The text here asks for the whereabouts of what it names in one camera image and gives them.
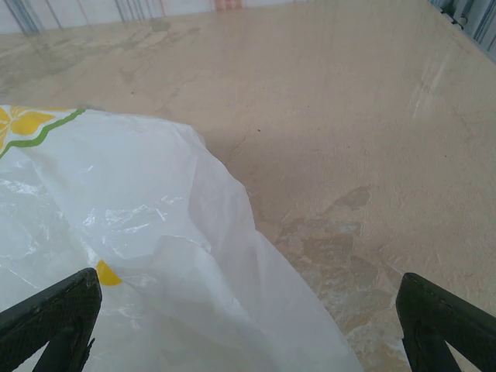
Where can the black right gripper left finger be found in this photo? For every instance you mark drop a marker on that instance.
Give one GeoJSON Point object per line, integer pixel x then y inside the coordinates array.
{"type": "Point", "coordinates": [50, 310]}

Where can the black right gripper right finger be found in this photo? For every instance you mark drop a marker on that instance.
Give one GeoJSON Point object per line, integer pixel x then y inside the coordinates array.
{"type": "Point", "coordinates": [434, 321]}

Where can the white printed plastic bag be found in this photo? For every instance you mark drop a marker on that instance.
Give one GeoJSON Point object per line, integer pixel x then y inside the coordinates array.
{"type": "Point", "coordinates": [135, 201]}

